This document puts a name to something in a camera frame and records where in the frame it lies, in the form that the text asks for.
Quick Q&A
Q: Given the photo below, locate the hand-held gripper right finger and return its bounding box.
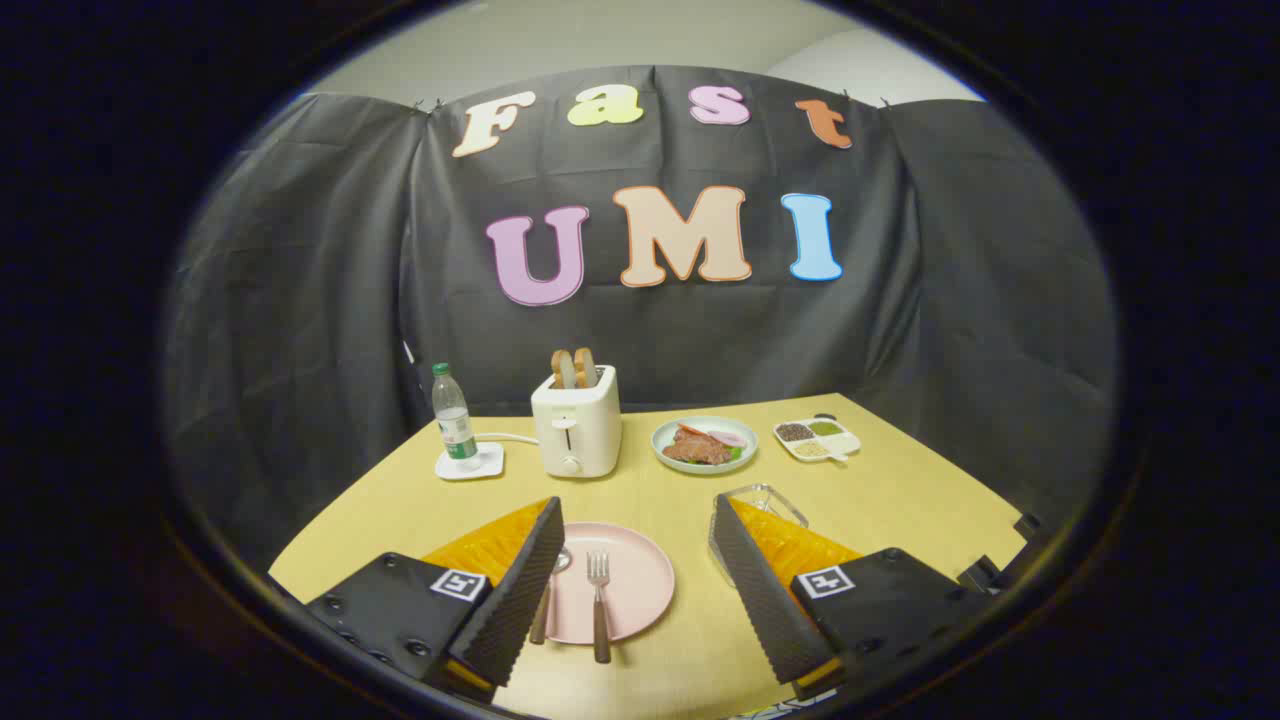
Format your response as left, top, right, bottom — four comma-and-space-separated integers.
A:
712, 493, 1001, 701

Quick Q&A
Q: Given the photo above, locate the clear plastic water bottle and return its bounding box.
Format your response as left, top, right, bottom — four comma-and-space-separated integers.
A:
432, 362, 479, 471

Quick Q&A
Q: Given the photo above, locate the pink plate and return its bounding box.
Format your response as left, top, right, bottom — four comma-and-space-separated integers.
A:
545, 522, 676, 645

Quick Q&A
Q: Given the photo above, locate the wooden handled spoon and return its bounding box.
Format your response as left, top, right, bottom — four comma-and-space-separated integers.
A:
529, 547, 573, 646

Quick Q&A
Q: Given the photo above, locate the brown meat slice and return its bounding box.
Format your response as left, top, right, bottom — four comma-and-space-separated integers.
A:
662, 428, 733, 466

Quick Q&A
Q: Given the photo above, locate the pale green plate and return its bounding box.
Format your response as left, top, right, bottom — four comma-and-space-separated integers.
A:
651, 416, 759, 475

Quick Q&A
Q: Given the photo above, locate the metal wire basket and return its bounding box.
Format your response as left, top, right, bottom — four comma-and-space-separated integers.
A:
708, 483, 809, 586

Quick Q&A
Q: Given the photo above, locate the white square coaster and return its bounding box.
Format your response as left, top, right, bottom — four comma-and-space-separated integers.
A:
435, 441, 506, 482

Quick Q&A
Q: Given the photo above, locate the white divided seasoning dish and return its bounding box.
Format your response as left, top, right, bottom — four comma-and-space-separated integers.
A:
773, 416, 862, 464

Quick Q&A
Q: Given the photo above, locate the white toaster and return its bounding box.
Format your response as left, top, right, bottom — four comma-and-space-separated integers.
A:
531, 365, 622, 479

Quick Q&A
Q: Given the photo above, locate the wooden handled fork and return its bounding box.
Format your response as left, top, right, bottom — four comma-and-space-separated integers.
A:
586, 550, 613, 665

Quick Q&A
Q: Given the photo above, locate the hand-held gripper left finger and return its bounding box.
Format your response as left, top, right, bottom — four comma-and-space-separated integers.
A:
305, 497, 566, 701

